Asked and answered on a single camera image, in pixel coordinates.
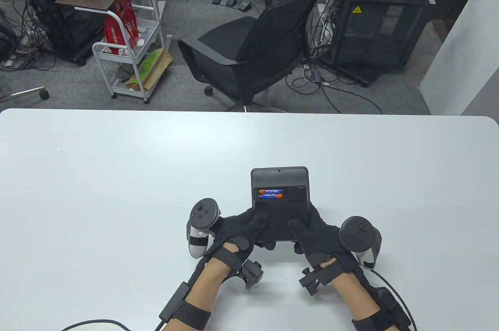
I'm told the black office chair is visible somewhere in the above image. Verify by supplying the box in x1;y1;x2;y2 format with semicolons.
177;0;345;113

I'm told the black forearm electronics box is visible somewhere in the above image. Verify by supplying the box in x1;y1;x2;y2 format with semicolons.
372;287;412;331
159;282;191;322

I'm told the person's right hand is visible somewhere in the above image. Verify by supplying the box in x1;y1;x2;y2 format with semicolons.
288;206;361;269

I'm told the red bag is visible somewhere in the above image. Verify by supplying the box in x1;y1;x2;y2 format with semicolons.
103;0;140;55

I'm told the person's left forearm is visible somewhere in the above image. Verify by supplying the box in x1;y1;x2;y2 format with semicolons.
162;259;228;331

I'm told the green and brown paper bag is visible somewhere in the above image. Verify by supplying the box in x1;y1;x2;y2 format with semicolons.
126;46;174;92

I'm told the person's left hand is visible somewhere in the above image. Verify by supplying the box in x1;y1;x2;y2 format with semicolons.
203;208;276;263

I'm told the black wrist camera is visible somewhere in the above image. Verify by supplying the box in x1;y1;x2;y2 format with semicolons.
239;260;264;290
299;267;319;296

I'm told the silver chair leg with caster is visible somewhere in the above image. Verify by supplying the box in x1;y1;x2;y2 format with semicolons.
0;87;50;102

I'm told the person's right forearm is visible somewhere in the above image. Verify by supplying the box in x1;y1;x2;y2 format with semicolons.
329;274;384;331

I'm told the white partition panel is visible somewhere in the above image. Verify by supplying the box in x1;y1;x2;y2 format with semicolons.
420;0;499;117

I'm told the dark grey motion controller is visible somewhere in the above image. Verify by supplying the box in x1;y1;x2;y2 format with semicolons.
339;216;383;270
186;198;222;259

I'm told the black forearm strap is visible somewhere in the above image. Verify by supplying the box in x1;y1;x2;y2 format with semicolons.
173;300;212;329
352;308;394;331

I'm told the tangle of floor cables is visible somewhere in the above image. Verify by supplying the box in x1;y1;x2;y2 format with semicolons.
0;0;59;72
285;0;384;115

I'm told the black calculator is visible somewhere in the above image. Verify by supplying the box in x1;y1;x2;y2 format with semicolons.
250;166;312;243

